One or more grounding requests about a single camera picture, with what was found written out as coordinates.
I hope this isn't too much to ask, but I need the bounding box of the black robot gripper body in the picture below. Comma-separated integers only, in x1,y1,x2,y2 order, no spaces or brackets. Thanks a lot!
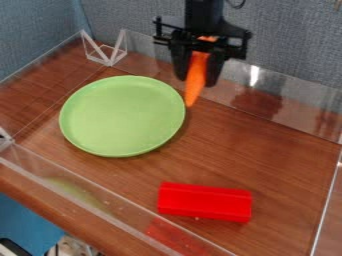
152,16,251,60

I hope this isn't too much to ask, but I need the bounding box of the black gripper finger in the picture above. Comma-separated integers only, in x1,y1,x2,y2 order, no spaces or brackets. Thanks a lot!
206,51,226,87
170,45,192,81

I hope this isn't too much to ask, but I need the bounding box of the orange toy carrot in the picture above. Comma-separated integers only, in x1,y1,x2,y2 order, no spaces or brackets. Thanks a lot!
183,35,219,108

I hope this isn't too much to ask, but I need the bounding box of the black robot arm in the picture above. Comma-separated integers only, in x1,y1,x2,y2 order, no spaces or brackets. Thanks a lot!
152,0,253,87

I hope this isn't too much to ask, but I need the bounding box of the green round plate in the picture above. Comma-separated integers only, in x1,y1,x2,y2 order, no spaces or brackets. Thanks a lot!
59,75,186,157

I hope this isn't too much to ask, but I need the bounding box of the red rectangular block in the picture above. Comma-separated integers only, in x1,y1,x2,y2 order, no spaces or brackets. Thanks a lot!
158,182,253,223

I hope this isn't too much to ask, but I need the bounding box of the black cable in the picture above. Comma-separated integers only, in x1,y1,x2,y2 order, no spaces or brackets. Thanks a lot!
225,0,247,10

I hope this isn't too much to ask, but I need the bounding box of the clear acrylic enclosure wall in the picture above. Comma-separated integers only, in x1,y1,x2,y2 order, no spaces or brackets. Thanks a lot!
0,31,342,256

